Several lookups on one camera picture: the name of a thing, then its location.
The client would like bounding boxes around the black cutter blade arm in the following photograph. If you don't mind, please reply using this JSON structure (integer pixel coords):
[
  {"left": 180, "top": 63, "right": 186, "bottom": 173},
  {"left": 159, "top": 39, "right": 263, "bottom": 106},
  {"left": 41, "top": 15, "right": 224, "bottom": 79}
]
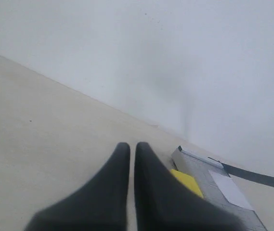
[{"left": 210, "top": 158, "right": 274, "bottom": 187}]

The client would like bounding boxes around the yellow foam cube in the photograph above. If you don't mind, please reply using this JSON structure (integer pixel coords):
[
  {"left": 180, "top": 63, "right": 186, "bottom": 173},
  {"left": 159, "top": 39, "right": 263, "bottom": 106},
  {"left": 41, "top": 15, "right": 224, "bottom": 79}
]
[{"left": 170, "top": 169, "right": 204, "bottom": 198}]

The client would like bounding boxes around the white paper sheet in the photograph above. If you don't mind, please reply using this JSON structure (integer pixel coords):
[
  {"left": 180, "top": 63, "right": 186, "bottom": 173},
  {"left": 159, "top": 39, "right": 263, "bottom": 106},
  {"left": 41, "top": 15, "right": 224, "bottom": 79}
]
[{"left": 209, "top": 170, "right": 254, "bottom": 211}]

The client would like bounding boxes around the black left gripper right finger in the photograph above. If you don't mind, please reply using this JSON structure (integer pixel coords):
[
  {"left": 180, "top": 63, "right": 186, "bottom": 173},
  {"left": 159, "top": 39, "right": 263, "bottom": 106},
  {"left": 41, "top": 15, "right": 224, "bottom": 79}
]
[{"left": 134, "top": 142, "right": 248, "bottom": 231}]

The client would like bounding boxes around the grey paper cutter base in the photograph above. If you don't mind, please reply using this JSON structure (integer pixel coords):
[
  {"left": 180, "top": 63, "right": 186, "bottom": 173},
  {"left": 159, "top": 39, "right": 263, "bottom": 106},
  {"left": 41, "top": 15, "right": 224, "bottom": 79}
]
[{"left": 172, "top": 146, "right": 267, "bottom": 231}]

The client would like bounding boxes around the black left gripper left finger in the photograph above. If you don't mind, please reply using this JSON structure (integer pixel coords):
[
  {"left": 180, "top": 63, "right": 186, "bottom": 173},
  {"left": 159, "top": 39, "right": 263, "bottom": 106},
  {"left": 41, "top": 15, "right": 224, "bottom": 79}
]
[{"left": 25, "top": 142, "right": 130, "bottom": 231}]

